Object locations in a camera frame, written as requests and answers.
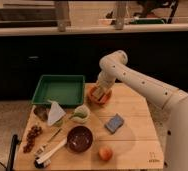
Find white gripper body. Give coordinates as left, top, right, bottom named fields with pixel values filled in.
left=96, top=71, right=116, bottom=90

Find tan wooden gripper fingers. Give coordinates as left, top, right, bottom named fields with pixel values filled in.
left=93, top=86, right=107, bottom=100

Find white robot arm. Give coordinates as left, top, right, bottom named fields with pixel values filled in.
left=93, top=50, right=188, bottom=171

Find red orange bowl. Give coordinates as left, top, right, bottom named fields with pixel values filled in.
left=87, top=86, right=112, bottom=105

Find dark maroon bowl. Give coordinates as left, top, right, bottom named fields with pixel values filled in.
left=67, top=126, right=93, bottom=153

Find light green cup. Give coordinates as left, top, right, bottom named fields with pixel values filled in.
left=69, top=105, right=90, bottom=124

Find green plastic tray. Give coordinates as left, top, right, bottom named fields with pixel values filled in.
left=32, top=75, right=85, bottom=108

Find blue sponge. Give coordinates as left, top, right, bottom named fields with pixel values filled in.
left=105, top=114, right=124, bottom=134

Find white paper napkin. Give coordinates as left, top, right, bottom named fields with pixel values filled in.
left=47, top=100, right=66, bottom=126

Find dark brown rock object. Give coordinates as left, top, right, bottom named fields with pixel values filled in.
left=34, top=106, right=48, bottom=122

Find orange fruit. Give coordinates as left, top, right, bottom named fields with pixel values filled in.
left=98, top=146, right=113, bottom=161

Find brown dried grapes bunch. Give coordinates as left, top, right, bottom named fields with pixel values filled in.
left=23, top=125, right=43, bottom=153

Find metal fork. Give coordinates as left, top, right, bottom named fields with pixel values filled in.
left=34, top=128, right=62, bottom=157

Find black clamp stand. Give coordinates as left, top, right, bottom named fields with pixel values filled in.
left=6, top=134, right=21, bottom=171

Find white handled brush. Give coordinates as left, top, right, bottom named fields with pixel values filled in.
left=34, top=139, right=67, bottom=169

